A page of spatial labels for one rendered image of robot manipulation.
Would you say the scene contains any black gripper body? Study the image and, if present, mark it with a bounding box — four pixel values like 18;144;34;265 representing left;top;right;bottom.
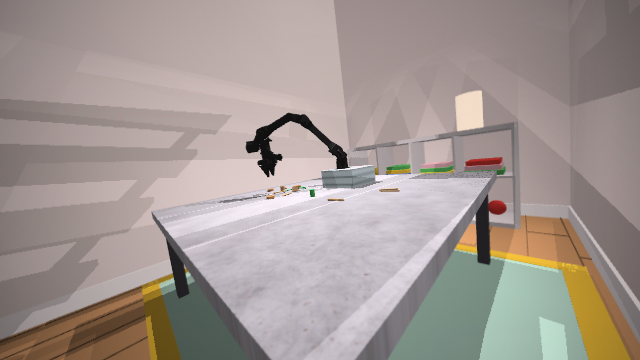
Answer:
257;149;278;166

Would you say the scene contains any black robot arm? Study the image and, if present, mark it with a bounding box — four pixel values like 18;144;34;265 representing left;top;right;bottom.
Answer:
246;113;350;169

